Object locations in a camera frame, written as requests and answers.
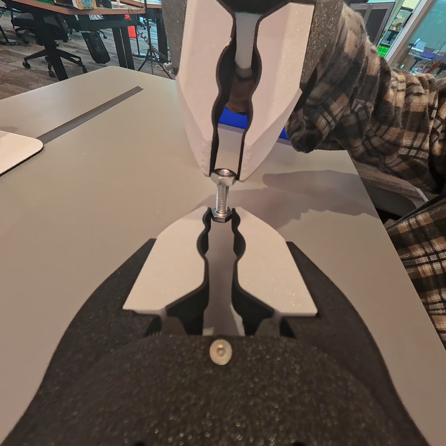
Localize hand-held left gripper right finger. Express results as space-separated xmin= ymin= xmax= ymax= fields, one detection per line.
xmin=231 ymin=207 xmax=318 ymax=336

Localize black tripod light stand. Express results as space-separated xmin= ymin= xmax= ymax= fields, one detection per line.
xmin=134 ymin=0 xmax=173 ymax=79

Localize person's right hand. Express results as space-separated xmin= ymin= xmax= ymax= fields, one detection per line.
xmin=225 ymin=74 xmax=254 ymax=114

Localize black office chair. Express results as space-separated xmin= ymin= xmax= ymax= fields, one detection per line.
xmin=10 ymin=14 xmax=88 ymax=78

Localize white document stand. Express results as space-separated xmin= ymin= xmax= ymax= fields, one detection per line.
xmin=0 ymin=131 xmax=44 ymax=176

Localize grey cabinet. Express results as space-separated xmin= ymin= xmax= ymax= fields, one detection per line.
xmin=350 ymin=2 xmax=396 ymax=47

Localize silver hex bolt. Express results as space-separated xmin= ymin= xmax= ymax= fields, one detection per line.
xmin=210 ymin=168 xmax=241 ymax=212

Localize blue plastic bin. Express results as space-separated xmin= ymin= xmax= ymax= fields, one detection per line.
xmin=219 ymin=105 xmax=291 ymax=141

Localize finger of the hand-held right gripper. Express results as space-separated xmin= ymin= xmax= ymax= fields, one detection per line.
xmin=175 ymin=0 xmax=234 ymax=177
xmin=238 ymin=0 xmax=316 ymax=183

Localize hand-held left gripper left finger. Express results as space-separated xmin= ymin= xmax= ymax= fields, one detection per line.
xmin=123 ymin=207 xmax=214 ymax=334

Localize person's torso plaid shirt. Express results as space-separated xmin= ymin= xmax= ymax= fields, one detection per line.
xmin=385 ymin=199 xmax=446 ymax=349

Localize person's right forearm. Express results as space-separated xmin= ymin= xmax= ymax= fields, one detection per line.
xmin=286 ymin=3 xmax=446 ymax=196

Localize wooden desk black legs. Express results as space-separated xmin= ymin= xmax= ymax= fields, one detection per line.
xmin=0 ymin=0 xmax=164 ymax=81

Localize black bag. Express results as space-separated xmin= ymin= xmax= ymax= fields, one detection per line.
xmin=81 ymin=30 xmax=110 ymax=65

